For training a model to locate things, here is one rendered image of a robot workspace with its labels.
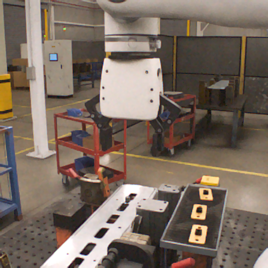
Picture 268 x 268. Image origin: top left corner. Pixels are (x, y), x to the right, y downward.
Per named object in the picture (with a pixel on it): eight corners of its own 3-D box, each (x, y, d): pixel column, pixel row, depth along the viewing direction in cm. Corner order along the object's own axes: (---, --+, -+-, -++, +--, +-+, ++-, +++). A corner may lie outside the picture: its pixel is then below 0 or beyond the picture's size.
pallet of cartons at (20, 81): (46, 88, 1425) (45, 57, 1391) (34, 90, 1354) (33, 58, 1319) (26, 87, 1470) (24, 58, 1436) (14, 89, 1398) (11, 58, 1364)
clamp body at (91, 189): (87, 237, 159) (84, 171, 150) (114, 243, 155) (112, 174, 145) (77, 249, 150) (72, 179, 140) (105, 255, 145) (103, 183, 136)
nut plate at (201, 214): (194, 204, 96) (194, 201, 95) (206, 206, 95) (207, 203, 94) (190, 218, 88) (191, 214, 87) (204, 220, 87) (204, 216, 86)
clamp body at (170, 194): (158, 252, 147) (160, 181, 138) (181, 256, 144) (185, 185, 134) (152, 264, 138) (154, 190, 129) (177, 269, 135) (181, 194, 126)
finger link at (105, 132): (112, 110, 57) (112, 146, 59) (96, 109, 58) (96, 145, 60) (104, 114, 54) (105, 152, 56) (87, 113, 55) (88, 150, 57)
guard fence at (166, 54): (170, 111, 865) (172, 35, 814) (175, 112, 859) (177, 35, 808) (104, 144, 565) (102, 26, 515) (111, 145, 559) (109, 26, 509)
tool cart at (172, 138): (170, 143, 573) (172, 88, 548) (194, 148, 545) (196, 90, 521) (144, 154, 511) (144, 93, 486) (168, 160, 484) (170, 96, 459)
